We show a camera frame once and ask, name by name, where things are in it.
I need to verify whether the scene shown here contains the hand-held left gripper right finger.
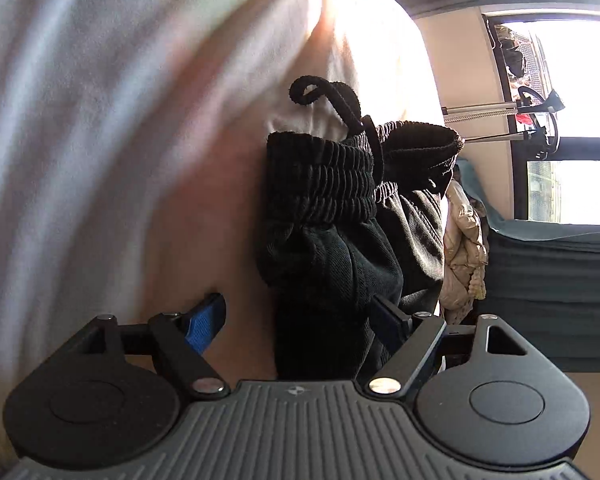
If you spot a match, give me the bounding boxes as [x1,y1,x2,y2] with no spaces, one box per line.
[367,296,528,401]

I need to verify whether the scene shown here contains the dark laundry pile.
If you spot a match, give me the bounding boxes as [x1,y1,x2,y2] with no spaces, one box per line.
[492,25,531,92]

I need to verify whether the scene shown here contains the black drawstring pants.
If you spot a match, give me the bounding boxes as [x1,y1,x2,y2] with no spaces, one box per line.
[254,75,465,383]

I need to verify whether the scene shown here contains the dark framed window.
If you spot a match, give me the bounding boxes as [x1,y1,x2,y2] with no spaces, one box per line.
[482,10,600,223]

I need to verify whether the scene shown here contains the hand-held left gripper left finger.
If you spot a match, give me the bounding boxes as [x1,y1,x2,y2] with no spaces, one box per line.
[82,292,231,401]

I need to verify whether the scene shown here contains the cream knit cloth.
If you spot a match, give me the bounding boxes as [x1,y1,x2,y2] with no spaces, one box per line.
[467,265,489,302]

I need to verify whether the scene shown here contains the cream fleece blanket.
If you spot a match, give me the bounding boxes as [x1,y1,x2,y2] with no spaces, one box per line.
[0,0,447,466]

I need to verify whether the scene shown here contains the beige puffer jacket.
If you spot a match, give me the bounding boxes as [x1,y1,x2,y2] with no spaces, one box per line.
[439,180,491,326]

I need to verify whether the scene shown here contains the garment steamer stand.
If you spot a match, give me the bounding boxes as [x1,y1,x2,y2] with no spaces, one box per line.
[442,87,566,161]

